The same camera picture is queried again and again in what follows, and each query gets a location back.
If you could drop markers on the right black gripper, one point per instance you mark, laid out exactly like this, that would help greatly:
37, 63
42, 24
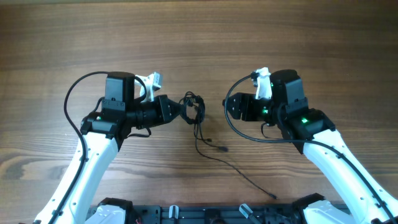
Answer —
245, 107

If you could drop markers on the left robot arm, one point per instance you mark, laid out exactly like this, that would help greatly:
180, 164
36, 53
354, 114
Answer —
129, 102

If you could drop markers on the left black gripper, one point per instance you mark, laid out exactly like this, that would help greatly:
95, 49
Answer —
160, 102

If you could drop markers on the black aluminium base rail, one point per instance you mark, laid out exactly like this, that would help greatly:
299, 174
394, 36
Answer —
142, 214

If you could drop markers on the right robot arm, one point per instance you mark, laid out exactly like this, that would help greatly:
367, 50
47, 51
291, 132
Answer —
280, 101

